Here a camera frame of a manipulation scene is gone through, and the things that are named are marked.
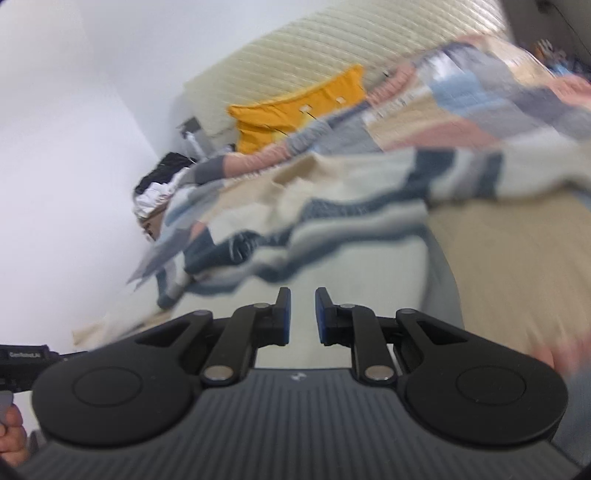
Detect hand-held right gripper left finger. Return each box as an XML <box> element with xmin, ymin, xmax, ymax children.
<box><xmin>135</xmin><ymin>287</ymin><xmax>291</xmax><ymax>386</ymax></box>

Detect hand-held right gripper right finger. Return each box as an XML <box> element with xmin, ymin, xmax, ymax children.
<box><xmin>315</xmin><ymin>287</ymin><xmax>468</xmax><ymax>384</ymax></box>

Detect cream and navy fleece garment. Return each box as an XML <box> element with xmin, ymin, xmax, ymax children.
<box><xmin>157</xmin><ymin>148</ymin><xmax>591</xmax><ymax>370</ymax></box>

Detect white crumpled clothes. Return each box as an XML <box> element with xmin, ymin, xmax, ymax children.
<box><xmin>133</xmin><ymin>181</ymin><xmax>182</xmax><ymax>219</ymax></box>

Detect black clothes pile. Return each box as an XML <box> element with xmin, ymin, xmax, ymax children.
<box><xmin>135</xmin><ymin>152</ymin><xmax>197</xmax><ymax>195</ymax></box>

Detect person's left hand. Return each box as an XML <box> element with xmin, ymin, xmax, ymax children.
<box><xmin>0</xmin><ymin>406</ymin><xmax>29</xmax><ymax>468</ymax></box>

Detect wooden nightstand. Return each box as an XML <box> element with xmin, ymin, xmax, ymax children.
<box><xmin>137</xmin><ymin>208</ymin><xmax>168</xmax><ymax>244</ymax></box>

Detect yellow crown print pillow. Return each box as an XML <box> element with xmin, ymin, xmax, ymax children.
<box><xmin>228</xmin><ymin>65</ymin><xmax>368</xmax><ymax>156</ymax></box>

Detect cream quilted headboard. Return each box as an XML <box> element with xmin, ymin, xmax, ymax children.
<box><xmin>184</xmin><ymin>0</ymin><xmax>514</xmax><ymax>149</ymax></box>

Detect patchwork checked duvet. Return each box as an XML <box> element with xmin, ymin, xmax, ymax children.
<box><xmin>73</xmin><ymin>36</ymin><xmax>591</xmax><ymax>370</ymax></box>

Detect person's grey trouser leg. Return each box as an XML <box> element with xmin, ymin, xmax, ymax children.
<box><xmin>551</xmin><ymin>368</ymin><xmax>591</xmax><ymax>467</ymax></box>

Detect group of small bottles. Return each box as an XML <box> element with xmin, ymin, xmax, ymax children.
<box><xmin>531</xmin><ymin>38</ymin><xmax>578</xmax><ymax>71</ymax></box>

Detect grey wall socket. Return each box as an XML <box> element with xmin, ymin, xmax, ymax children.
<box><xmin>177</xmin><ymin>117</ymin><xmax>204</xmax><ymax>139</ymax></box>

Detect black cable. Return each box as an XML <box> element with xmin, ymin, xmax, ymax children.
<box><xmin>538</xmin><ymin>0</ymin><xmax>583</xmax><ymax>40</ymax></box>

